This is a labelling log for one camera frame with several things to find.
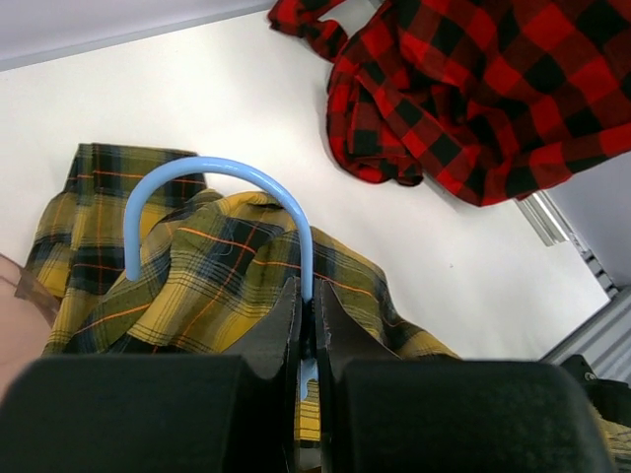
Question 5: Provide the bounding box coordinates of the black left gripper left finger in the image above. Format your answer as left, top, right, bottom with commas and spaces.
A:
226, 277, 302, 472

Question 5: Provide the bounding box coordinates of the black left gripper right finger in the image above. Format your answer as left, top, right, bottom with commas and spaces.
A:
314, 281, 399, 472

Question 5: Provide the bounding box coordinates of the light blue hanger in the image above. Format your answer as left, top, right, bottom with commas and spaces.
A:
123, 156, 321, 401

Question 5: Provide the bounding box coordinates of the yellow plaid shirt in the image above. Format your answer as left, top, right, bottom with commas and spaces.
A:
24, 142, 462, 444

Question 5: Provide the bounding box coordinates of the red black plaid shirt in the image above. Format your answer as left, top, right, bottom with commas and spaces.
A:
268, 0, 630, 206

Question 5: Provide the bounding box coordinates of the pink translucent plastic basin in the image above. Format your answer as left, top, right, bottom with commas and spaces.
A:
0, 255, 59, 398

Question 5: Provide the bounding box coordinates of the aluminium frame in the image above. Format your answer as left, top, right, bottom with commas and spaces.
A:
517, 192, 630, 382

